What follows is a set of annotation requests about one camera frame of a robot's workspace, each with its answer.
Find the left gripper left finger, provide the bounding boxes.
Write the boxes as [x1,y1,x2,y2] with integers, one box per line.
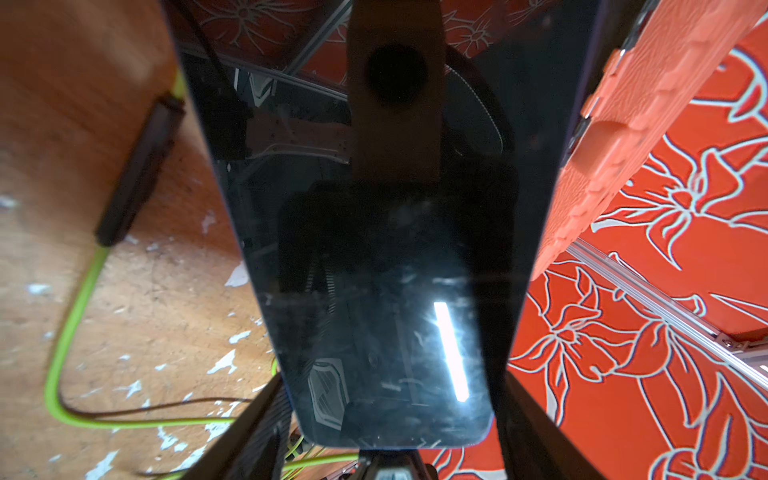
[182,375,293,480]

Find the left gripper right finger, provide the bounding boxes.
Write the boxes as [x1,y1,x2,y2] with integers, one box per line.
[495,372,591,479]

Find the black phone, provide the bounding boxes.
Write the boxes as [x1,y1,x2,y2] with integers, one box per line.
[164,1,607,450]

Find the yellow earphones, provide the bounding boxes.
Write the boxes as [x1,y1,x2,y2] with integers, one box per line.
[44,68,361,480]

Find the orange tool case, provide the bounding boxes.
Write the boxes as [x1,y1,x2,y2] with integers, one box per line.
[531,1,767,278]

